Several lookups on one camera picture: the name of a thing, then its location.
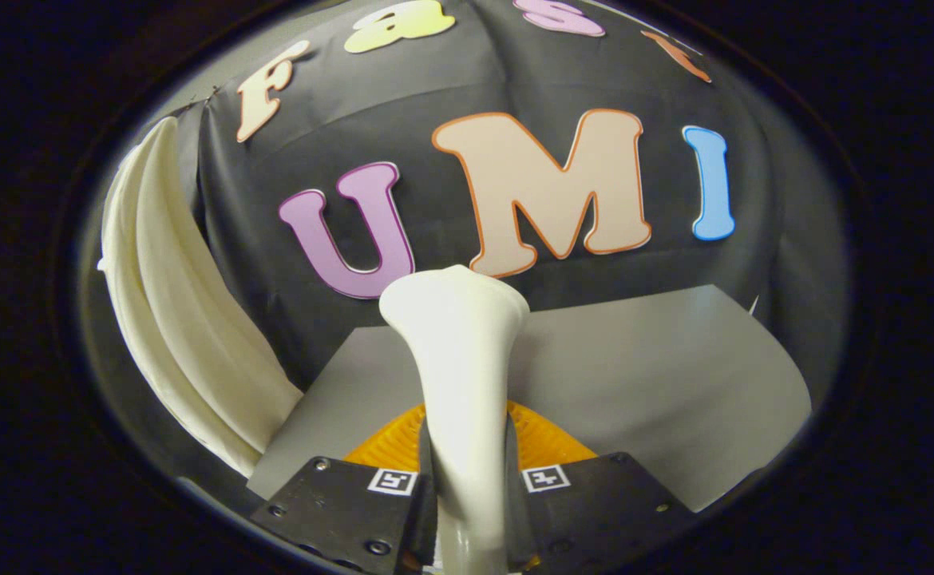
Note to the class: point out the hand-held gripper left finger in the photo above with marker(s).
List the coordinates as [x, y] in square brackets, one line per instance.
[339, 511]

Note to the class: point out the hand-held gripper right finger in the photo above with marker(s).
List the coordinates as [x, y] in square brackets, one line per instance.
[595, 511]

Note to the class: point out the white garment steamer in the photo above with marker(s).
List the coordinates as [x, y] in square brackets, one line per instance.
[459, 359]

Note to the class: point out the cream button-up shirt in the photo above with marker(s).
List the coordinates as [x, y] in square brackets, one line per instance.
[172, 303]

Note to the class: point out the white cabinet with grey top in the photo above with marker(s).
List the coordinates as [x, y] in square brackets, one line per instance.
[658, 375]

